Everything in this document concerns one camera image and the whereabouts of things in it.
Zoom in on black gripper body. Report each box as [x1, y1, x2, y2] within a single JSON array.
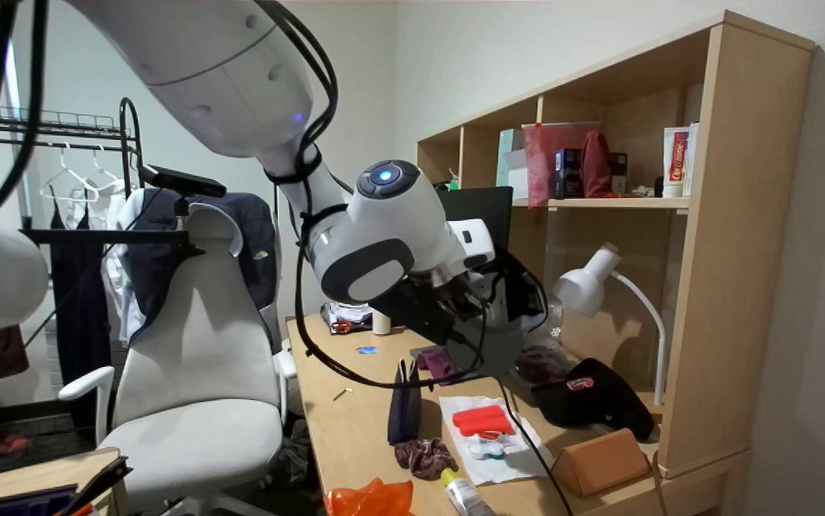
[[437, 252, 551, 326]]

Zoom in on white desk lamp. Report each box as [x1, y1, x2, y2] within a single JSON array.
[[553, 240, 669, 409]]

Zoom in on black computer monitor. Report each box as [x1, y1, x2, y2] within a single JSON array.
[[436, 183, 515, 262]]

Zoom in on purple cloth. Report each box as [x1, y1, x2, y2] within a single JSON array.
[[416, 345, 463, 385]]

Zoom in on pale green book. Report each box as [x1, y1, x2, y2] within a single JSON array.
[[495, 126, 529, 204]]

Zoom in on dark bottle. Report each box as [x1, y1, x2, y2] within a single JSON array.
[[553, 147, 588, 200]]

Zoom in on orange plastic case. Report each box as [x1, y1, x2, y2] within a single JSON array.
[[449, 402, 519, 441]]

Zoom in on black cap with red logo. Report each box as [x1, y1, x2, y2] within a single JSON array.
[[529, 356, 659, 445]]

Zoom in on small dark jar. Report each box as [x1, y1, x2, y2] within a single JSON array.
[[611, 153, 629, 199]]

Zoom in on navy dotted zipper pouch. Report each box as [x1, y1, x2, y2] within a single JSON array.
[[384, 356, 423, 447]]

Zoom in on patterned folded cloth pile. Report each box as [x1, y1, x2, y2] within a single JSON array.
[[321, 295, 379, 338]]

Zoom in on maroon hair scrunchie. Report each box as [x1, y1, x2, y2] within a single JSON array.
[[392, 437, 459, 481]]

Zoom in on brown cardboard box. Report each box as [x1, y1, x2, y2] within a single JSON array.
[[553, 427, 654, 503]]

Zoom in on white box with red picture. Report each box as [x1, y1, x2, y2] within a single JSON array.
[[661, 124, 702, 200]]

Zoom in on white tube with yellow cap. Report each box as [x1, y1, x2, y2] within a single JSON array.
[[437, 468, 492, 516]]

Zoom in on light wooden shelf unit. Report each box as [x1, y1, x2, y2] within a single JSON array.
[[413, 8, 818, 516]]

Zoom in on orange plastic bag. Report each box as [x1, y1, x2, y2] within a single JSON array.
[[324, 475, 419, 516]]

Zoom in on dark blue jacket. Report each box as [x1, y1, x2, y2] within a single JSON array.
[[128, 186, 281, 323]]

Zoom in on white office chair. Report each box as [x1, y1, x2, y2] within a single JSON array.
[[54, 199, 286, 516]]

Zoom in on dark hanging clothes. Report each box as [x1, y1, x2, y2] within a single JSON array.
[[51, 239, 112, 363]]

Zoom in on black clothes rack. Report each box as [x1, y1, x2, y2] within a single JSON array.
[[0, 98, 195, 289]]

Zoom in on black desk cable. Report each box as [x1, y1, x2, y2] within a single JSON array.
[[495, 375, 579, 516]]

